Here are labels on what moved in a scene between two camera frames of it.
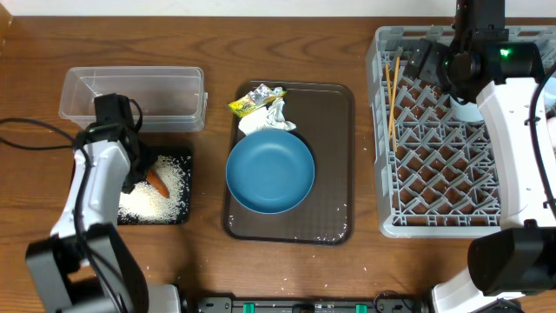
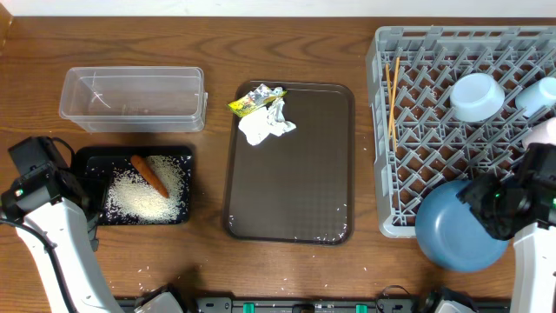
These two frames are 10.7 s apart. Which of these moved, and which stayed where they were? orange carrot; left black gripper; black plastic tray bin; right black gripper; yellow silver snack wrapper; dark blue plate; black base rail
Moved: left black gripper; right black gripper; dark blue plate
Stayed: orange carrot; black plastic tray bin; yellow silver snack wrapper; black base rail
